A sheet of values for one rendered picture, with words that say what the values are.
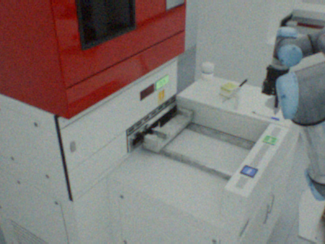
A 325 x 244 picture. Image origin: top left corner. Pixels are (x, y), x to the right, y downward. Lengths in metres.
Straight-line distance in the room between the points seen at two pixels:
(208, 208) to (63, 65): 0.78
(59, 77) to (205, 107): 0.93
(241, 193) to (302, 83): 0.54
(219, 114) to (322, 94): 0.99
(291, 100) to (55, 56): 0.70
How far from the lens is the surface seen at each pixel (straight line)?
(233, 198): 1.34
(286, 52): 1.29
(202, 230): 1.44
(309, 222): 1.49
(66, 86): 1.18
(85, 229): 1.65
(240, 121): 1.82
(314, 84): 0.92
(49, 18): 1.11
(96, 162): 1.51
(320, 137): 1.05
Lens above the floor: 1.84
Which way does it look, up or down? 31 degrees down
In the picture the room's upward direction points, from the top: straight up
